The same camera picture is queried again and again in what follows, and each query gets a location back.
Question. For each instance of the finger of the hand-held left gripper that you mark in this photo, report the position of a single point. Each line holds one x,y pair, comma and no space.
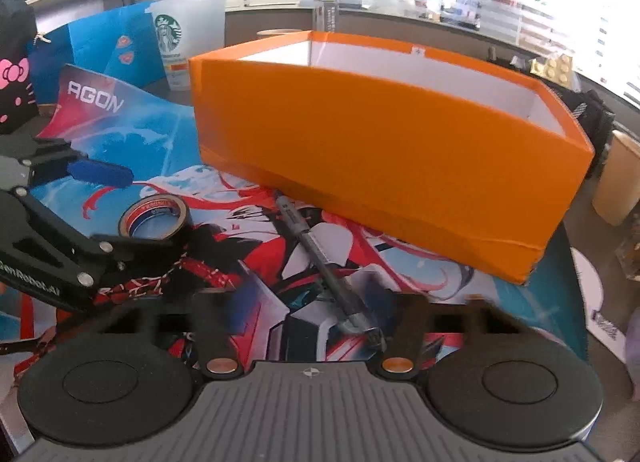
145,247
100,172

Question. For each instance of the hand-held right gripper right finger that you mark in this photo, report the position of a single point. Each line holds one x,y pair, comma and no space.
415,327

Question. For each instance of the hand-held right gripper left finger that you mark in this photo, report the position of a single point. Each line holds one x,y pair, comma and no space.
207,327

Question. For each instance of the tape roll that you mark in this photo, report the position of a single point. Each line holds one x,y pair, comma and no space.
155,203

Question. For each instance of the black pen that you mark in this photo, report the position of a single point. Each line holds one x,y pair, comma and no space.
320,257

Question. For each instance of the orange cardboard box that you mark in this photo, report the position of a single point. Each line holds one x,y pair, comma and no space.
375,151

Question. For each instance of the printed desk mat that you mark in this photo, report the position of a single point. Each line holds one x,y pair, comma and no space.
165,141

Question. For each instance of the blue paper bag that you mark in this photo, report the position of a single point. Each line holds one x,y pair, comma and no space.
100,51

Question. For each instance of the frosted plastic cup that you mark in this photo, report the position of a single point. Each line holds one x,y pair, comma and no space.
192,56

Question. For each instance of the black bag with pink bow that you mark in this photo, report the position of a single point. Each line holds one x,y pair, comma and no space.
15,41

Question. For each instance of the short paper cup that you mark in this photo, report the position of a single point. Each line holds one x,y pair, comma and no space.
275,33

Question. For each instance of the tall paper cup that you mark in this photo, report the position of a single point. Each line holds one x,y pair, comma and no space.
617,181

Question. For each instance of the black mesh basket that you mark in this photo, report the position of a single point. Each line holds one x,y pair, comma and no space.
595,116

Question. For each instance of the tall clear carton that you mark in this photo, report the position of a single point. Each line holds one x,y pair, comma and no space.
327,11

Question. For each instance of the cream building brick plate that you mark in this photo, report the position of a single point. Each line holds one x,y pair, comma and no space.
555,69

